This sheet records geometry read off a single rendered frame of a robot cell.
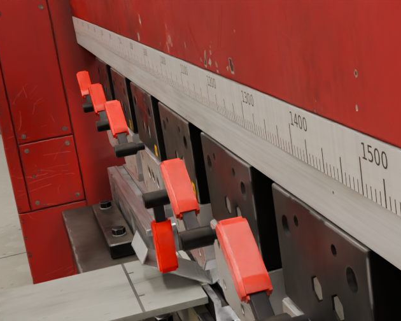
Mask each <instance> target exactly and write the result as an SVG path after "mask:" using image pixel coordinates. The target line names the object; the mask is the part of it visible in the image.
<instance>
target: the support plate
mask: <svg viewBox="0 0 401 321"><path fill-rule="evenodd" d="M124 266H125V268H126V270H127V272H128V273H131V272H134V273H131V274H129V276H130V279H131V281H132V283H133V285H134V287H135V290H136V292H137V294H138V295H142V294H144V295H145V296H139V298H140V300H141V302H142V304H143V306H144V309H145V312H142V310H141V307H140V305H139V303H138V301H137V299H136V297H135V295H134V292H133V290H132V288H131V286H130V283H129V281H128V279H127V277H126V275H125V273H124V270H123V268H122V266H121V264H119V265H116V266H111V267H106V268H103V269H98V270H95V271H89V272H86V273H81V274H78V275H73V276H68V277H64V278H59V279H56V280H51V281H48V282H43V283H37V284H34V285H29V286H26V287H20V288H17V289H13V290H7V291H4V292H0V321H138V320H142V319H146V318H150V317H155V316H158V315H163V314H166V313H171V312H174V311H179V310H184V309H187V308H191V307H194V306H199V305H202V304H207V303H209V301H208V296H207V295H206V293H205V292H204V291H203V289H202V287H201V286H200V285H199V283H198V282H197V280H193V279H190V278H185V277H183V276H179V275H174V274H172V273H162V272H160V271H159V270H158V269H153V268H150V267H146V266H142V264H141V263H140V261H139V260H136V261H133V262H128V263H125V264H124Z"/></svg>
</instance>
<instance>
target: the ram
mask: <svg viewBox="0 0 401 321"><path fill-rule="evenodd" d="M69 2H70V5H71V12H72V16H73V17H75V18H78V19H80V20H82V21H85V22H88V23H89V24H92V25H95V26H97V27H100V28H101V29H104V30H107V31H109V32H112V33H114V34H117V35H119V36H121V37H123V38H126V39H129V40H131V41H133V42H136V43H139V44H140V45H143V46H146V47H148V48H151V49H152V50H155V51H158V52H160V53H162V54H165V55H168V56H170V57H172V58H174V59H177V60H179V61H182V62H184V63H187V64H189V65H191V66H194V67H196V68H199V69H201V70H203V71H206V72H208V73H211V74H213V75H216V76H219V77H220V78H223V79H225V80H228V81H230V82H233V83H235V84H238V85H240V86H242V87H245V88H247V89H250V90H252V91H254V92H257V93H259V94H262V95H264V96H267V97H269V98H271V99H274V100H276V101H279V102H281V103H284V104H286V105H288V106H291V107H293V108H296V109H298V110H300V111H303V112H305V113H308V114H310V115H313V116H315V117H318V118H320V119H322V120H325V121H327V122H330V123H332V124H335V125H337V126H339V127H342V128H344V129H347V130H349V131H351V132H354V133H356V134H359V135H361V136H364V137H366V138H368V139H371V140H373V141H376V142H378V143H380V144H383V145H386V146H388V147H390V148H393V149H395V150H398V151H399V152H401V0H69ZM75 33H76V39H77V43H78V44H80V45H81V46H82V47H84V48H86V49H87V50H88V51H89V52H91V53H93V54H94V55H95V56H97V57H98V58H100V59H101V60H102V61H104V62H105V63H106V64H108V65H110V66H111V67H112V68H114V69H115V70H117V71H118V72H119V73H121V74H123V75H124V76H125V77H127V78H128V79H129V80H131V81H132V82H134V83H135V84H136V85H138V86H140V87H141V88H142V89H144V90H145V91H147V92H148V93H149V94H151V95H152V96H153V97H155V98H157V99H158V100H159V101H161V102H162V103H164V104H165V105H166V106H168V107H170V109H172V110H174V111H175V112H176V113H178V114H179V115H181V116H182V117H183V118H185V119H187V120H188V121H189V122H191V123H192V124H193V125H195V126H196V127H198V128H199V129H200V130H202V131H204V132H205V133H206V134H208V135H209V136H211V137H212V138H213V139H215V140H217V141H218V142H219V143H221V144H222V145H223V146H225V147H226V148H228V149H229V150H230V151H232V152H234V153H235V154H236V155H238V156H239V157H240V158H242V159H243V160H245V161H246V162H248V163H249V164H251V165H252V166H253V167H255V168H256V169H258V170H259V171H260V172H262V173H263V174H265V175H266V176H268V177H269V178H270V179H272V180H273V181H275V182H276V183H278V184H279V185H280V186H282V187H283V188H285V189H286V190H287V191H289V192H290V193H292V194H293V195H295V196H296V197H297V198H299V199H300V200H302V201H303V202H305V203H306V204H308V205H309V206H310V207H312V208H313V209H314V210H316V211H317V212H319V213H320V214H322V215H323V216H324V217H326V218H327V219H329V220H330V221H332V222H333V223H334V224H336V225H338V226H339V227H340V228H341V229H343V230H344V231H346V232H347V233H349V234H350V235H352V236H353V237H354V238H356V239H357V240H358V241H360V242H362V243H363V244H364V245H366V246H367V247H369V248H370V249H371V250H373V251H374V252H375V253H377V254H379V255H380V256H381V257H383V258H384V259H386V260H387V261H388V262H390V263H392V264H393V265H394V266H396V267H397V268H399V269H400V270H401V216H399V215H397V214H396V213H394V212H392V211H390V210H388V209H387V208H385V207H383V206H381V205H380V204H378V203H376V202H374V201H373V200H371V199H369V198H368V197H365V196H364V195H362V194H361V193H359V192H357V191H355V190H353V189H352V188H350V187H348V186H347V185H345V184H343V183H341V182H339V181H338V180H336V179H334V178H332V177H331V176H329V175H327V174H325V173H324V172H322V171H320V170H319V169H316V168H315V167H313V166H312V165H310V164H308V163H306V162H304V161H303V160H301V159H299V158H298V157H296V156H294V155H292V154H290V153H289V152H287V151H285V150H283V149H282V148H280V147H278V146H276V145H275V144H273V143H271V142H270V141H267V140H266V139H264V138H262V137H261V136H259V135H257V134H255V133H254V132H252V131H250V130H248V129H247V128H245V127H243V126H241V125H239V124H238V123H236V122H234V121H233V120H231V119H229V118H227V117H226V116H224V115H222V114H221V113H218V112H217V111H215V110H213V109H212V108H210V107H208V106H206V105H205V104H203V103H201V102H199V101H198V100H196V99H194V98H192V97H190V96H189V95H187V94H185V93H184V92H182V91H180V90H178V89H177V88H175V87H173V86H172V85H169V84H168V83H166V82H164V81H163V80H161V79H159V78H157V77H156V76H154V75H152V74H150V73H149V72H147V71H145V70H143V69H141V68H140V67H138V66H136V65H135V64H133V63H131V62H129V61H128V60H126V59H124V58H123V57H121V56H119V55H117V54H115V53H114V52H112V51H110V50H108V49H107V48H105V47H103V46H101V45H100V44H98V43H96V42H95V41H92V40H91V39H89V38H87V37H86V36H84V35H82V34H80V33H79V32H77V31H75Z"/></svg>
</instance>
